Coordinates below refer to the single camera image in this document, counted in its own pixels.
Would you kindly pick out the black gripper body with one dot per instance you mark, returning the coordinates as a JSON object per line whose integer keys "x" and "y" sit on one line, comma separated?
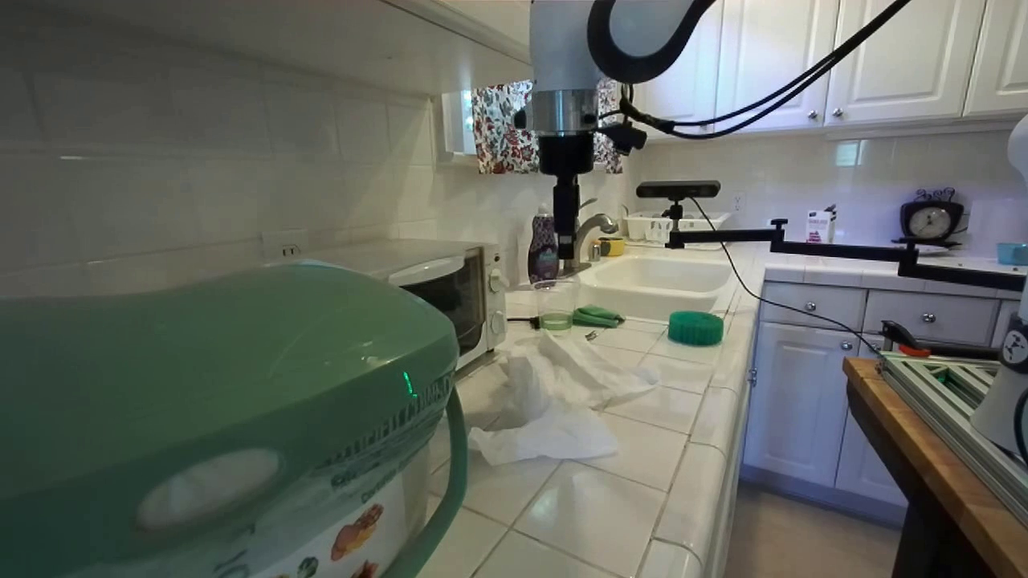
{"x": 567, "y": 154}

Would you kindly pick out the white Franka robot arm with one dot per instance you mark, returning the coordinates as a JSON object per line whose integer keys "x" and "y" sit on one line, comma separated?
{"x": 563, "y": 43}

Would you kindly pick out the chrome faucet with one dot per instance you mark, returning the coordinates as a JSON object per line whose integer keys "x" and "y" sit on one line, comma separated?
{"x": 585, "y": 237}

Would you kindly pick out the dark purple bottle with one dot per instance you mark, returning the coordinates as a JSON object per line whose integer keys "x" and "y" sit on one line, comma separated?
{"x": 544, "y": 251}

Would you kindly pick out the floral curtain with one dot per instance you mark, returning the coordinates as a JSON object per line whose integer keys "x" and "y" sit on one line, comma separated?
{"x": 503, "y": 130}

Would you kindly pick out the white sink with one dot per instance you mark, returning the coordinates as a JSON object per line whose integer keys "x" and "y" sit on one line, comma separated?
{"x": 654, "y": 282}

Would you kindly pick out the white toaster oven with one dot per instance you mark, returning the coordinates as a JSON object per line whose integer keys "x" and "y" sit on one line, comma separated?
{"x": 470, "y": 293}

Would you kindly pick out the green round sponge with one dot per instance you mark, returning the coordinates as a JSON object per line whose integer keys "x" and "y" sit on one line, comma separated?
{"x": 696, "y": 329}

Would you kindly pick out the white upper cabinet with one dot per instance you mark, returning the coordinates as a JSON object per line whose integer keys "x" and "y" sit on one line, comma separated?
{"x": 470, "y": 22}

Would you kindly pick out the white cloth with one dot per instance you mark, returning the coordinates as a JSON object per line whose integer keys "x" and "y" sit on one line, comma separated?
{"x": 548, "y": 413}

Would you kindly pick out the white soap bottle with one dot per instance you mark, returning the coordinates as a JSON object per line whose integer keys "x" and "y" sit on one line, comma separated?
{"x": 819, "y": 226}

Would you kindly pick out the white lower cabinets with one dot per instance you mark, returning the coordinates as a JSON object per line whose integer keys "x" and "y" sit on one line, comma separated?
{"x": 803, "y": 396}

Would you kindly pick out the black round clock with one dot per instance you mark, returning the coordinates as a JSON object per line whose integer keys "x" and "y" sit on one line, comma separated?
{"x": 929, "y": 219}

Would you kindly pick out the white panelled upper cabinets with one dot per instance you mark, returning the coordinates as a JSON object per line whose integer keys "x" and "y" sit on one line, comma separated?
{"x": 909, "y": 54}

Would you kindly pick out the green-lidded white appliance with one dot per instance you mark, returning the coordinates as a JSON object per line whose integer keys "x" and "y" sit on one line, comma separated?
{"x": 212, "y": 363}

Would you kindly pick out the teal container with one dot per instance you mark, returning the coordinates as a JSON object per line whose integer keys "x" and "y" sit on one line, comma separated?
{"x": 1014, "y": 254}

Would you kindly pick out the wooden table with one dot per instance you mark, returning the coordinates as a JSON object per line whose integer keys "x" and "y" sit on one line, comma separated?
{"x": 943, "y": 494}

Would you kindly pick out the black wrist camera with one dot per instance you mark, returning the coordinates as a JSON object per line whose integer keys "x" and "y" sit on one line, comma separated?
{"x": 631, "y": 137}

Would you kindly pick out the black bar-shaped camera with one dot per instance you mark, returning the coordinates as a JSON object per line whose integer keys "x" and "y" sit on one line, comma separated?
{"x": 676, "y": 190}

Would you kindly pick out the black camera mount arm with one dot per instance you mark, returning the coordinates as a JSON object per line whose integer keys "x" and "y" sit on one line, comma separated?
{"x": 836, "y": 250}

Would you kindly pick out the aluminium frame rails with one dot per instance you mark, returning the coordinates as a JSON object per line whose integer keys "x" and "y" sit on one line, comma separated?
{"x": 952, "y": 404}

